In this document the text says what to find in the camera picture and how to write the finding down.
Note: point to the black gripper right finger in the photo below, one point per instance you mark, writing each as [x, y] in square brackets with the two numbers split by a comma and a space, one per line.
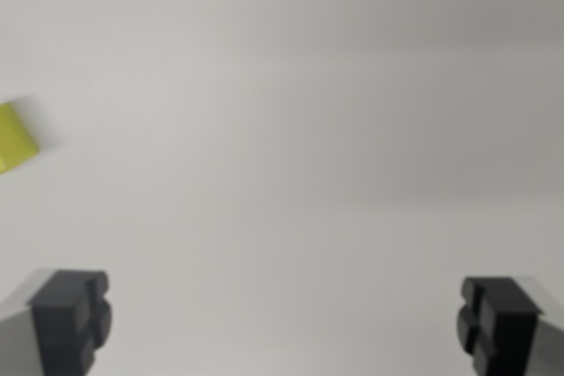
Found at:
[502, 327]

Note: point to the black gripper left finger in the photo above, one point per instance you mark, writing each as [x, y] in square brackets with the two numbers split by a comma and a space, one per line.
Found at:
[66, 327]

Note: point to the yellow cube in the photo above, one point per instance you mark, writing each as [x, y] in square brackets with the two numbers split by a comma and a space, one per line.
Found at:
[14, 140]

